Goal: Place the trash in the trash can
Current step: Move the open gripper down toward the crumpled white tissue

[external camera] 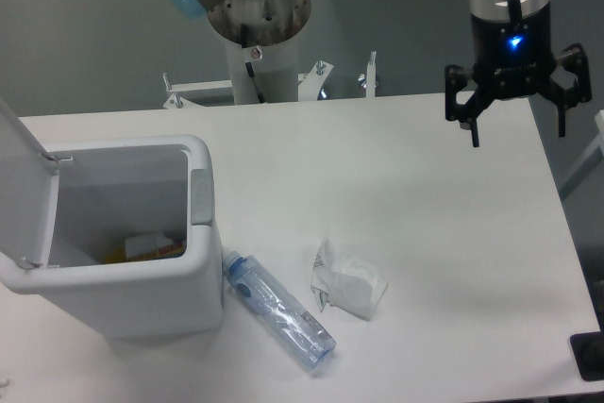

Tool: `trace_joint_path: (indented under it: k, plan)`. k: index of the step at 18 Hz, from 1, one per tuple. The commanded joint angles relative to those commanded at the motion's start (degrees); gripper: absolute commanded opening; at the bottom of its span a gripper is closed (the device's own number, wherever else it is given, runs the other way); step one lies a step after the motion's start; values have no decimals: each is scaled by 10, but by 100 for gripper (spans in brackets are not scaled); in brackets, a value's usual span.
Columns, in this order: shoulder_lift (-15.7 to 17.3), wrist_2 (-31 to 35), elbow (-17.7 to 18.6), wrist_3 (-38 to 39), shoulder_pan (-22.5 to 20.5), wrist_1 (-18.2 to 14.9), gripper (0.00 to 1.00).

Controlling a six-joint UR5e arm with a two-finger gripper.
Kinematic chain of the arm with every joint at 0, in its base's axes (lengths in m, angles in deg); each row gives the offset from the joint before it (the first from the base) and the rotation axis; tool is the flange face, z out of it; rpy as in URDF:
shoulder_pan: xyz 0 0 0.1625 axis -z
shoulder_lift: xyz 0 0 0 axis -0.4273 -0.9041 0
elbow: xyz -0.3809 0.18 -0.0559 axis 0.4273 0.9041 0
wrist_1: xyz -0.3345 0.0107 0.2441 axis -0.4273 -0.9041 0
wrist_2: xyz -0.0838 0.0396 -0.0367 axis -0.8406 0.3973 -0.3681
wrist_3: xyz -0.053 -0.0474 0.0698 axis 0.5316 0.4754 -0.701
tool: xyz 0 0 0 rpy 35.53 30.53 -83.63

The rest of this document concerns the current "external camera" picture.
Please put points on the clear plastic water bottle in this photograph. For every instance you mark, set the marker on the clear plastic water bottle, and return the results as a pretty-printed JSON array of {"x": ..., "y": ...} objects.
[{"x": 298, "y": 331}]

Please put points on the white frame leg right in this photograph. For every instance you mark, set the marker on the white frame leg right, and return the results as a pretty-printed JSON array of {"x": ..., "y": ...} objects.
[{"x": 586, "y": 163}]

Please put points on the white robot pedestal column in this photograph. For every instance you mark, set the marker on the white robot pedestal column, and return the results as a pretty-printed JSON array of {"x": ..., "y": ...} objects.
[{"x": 263, "y": 74}]

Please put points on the white trash can lid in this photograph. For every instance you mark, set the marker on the white trash can lid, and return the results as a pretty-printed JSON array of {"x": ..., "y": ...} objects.
[{"x": 29, "y": 194}]

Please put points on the white carton in can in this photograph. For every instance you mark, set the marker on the white carton in can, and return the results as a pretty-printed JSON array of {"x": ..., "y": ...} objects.
[{"x": 150, "y": 246}]

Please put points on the black table clamp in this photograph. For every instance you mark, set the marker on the black table clamp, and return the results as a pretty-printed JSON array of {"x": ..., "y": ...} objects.
[{"x": 588, "y": 352}]

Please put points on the white trash can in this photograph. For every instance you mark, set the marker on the white trash can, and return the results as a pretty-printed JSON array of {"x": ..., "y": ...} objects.
[{"x": 121, "y": 234}]

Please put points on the white metal frame bracket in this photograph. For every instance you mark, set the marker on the white metal frame bracket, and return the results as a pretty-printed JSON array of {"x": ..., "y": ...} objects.
[{"x": 311, "y": 87}]

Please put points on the white paper bag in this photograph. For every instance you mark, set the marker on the white paper bag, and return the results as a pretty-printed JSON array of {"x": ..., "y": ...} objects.
[{"x": 342, "y": 279}]

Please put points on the white clamp with bolt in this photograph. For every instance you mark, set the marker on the white clamp with bolt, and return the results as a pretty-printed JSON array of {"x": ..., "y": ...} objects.
[{"x": 369, "y": 79}]

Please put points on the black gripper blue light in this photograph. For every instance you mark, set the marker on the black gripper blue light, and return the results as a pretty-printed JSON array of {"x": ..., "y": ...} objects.
[{"x": 509, "y": 51}]

